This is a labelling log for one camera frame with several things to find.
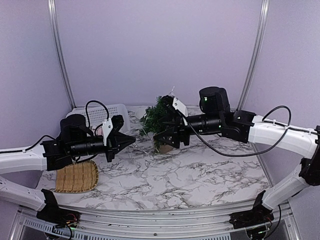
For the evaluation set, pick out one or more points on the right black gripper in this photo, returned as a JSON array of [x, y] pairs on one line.
[[173, 133]]

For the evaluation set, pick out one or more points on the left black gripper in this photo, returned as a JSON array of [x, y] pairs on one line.
[[113, 147]]

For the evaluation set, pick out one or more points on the small green christmas tree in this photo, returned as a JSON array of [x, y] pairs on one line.
[[151, 123]]

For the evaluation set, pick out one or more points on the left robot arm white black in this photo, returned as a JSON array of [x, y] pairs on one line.
[[76, 139]]

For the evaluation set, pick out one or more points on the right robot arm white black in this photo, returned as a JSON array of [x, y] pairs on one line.
[[246, 127]]

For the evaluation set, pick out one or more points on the pink pompom ornament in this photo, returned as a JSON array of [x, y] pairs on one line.
[[98, 131]]

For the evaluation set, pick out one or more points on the white ceramic bowl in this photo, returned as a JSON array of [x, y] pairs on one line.
[[140, 114]]

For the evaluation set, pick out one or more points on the woven bamboo tray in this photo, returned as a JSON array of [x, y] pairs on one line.
[[77, 178]]

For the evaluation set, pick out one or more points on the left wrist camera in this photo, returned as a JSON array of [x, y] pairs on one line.
[[107, 127]]

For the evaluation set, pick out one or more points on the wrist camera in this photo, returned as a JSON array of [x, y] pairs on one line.
[[180, 107], [107, 127]]

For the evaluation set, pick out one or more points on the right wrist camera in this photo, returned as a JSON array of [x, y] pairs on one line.
[[180, 107]]

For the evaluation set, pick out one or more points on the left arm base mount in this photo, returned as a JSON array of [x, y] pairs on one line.
[[57, 218]]

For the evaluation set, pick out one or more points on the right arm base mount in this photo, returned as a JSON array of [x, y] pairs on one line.
[[257, 215]]

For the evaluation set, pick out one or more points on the front aluminium rail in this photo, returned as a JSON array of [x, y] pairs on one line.
[[203, 223]]

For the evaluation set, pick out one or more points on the right aluminium frame post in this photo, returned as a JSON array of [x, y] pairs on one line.
[[260, 33]]

